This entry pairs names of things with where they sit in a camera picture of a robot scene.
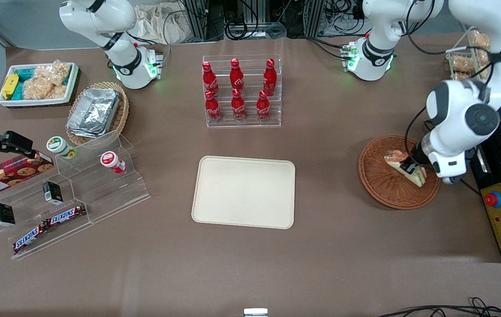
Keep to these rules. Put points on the foil containers in basket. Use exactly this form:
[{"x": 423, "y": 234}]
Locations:
[{"x": 122, "y": 110}]

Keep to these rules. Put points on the clear acrylic bottle rack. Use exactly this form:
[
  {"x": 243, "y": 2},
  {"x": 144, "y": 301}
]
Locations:
[{"x": 250, "y": 123}]

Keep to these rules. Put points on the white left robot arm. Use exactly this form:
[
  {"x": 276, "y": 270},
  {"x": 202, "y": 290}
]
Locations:
[{"x": 378, "y": 22}]

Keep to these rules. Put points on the black control box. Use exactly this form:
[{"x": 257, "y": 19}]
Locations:
[{"x": 492, "y": 145}]

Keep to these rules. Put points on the stack of foil trays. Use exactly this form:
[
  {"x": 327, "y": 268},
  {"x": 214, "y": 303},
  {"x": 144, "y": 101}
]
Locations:
[{"x": 94, "y": 110}]

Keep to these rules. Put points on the small silver object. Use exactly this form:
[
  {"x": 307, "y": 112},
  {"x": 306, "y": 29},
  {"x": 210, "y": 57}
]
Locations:
[{"x": 255, "y": 313}]

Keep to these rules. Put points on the clear bag of crackers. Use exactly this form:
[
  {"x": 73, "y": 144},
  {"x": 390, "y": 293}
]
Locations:
[
  {"x": 54, "y": 72},
  {"x": 41, "y": 90}
]

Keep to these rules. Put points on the white rectangular snack bin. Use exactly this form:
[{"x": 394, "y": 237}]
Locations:
[{"x": 34, "y": 102}]

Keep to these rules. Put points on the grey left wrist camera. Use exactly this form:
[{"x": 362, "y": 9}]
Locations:
[{"x": 452, "y": 179}]

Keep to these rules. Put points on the triangle sandwich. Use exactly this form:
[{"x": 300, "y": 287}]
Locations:
[{"x": 393, "y": 158}]

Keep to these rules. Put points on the clear acrylic stepped riser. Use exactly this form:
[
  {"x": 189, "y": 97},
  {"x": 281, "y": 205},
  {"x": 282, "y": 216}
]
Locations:
[
  {"x": 114, "y": 193},
  {"x": 30, "y": 211}
]

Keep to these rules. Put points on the round brown wicker basket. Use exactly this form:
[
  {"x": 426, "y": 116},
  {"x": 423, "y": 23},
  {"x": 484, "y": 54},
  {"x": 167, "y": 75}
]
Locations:
[{"x": 382, "y": 189}]

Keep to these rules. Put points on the cream plastic tray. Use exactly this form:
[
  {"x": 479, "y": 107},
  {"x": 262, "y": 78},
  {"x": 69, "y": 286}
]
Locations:
[{"x": 241, "y": 193}]

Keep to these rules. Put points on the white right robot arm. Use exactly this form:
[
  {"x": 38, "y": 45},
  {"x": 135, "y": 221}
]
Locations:
[{"x": 100, "y": 17}]

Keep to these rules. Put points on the green-lid white jar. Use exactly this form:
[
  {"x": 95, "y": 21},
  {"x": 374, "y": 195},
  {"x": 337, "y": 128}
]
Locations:
[{"x": 56, "y": 144}]

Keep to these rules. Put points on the red tartan cookie box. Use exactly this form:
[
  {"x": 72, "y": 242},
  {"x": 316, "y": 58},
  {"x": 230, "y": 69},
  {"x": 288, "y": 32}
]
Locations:
[{"x": 8, "y": 174}]

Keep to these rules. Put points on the teal snack packet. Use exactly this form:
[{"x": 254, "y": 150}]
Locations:
[
  {"x": 25, "y": 72},
  {"x": 19, "y": 91}
]

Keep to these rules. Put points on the aluminium frame rack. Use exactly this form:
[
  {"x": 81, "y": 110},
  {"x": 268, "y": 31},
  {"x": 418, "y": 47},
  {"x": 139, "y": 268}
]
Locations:
[{"x": 202, "y": 17}]

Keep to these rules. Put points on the small black box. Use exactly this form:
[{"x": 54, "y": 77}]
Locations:
[
  {"x": 4, "y": 214},
  {"x": 52, "y": 192}
]

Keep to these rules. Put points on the red-lid white jar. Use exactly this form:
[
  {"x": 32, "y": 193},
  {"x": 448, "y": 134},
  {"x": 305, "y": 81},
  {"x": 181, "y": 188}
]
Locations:
[{"x": 109, "y": 159}]

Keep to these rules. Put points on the red emergency stop button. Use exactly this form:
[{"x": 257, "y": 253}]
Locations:
[{"x": 493, "y": 200}]

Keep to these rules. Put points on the white cloth bag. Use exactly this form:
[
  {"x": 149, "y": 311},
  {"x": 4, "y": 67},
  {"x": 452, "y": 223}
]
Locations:
[{"x": 153, "y": 24}]

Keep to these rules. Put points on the red cola bottle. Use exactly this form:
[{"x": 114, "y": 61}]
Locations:
[
  {"x": 263, "y": 108},
  {"x": 213, "y": 109},
  {"x": 269, "y": 78},
  {"x": 238, "y": 108},
  {"x": 209, "y": 79},
  {"x": 236, "y": 77}
]

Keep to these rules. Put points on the Snickers chocolate bar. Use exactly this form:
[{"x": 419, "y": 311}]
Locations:
[
  {"x": 30, "y": 237},
  {"x": 65, "y": 215}
]

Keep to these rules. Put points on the yellow snack packet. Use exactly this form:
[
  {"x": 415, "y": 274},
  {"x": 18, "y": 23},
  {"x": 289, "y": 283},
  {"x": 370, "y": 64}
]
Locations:
[{"x": 10, "y": 86}]

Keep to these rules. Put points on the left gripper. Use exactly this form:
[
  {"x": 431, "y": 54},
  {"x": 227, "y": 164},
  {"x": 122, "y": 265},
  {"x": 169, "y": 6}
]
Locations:
[{"x": 418, "y": 156}]

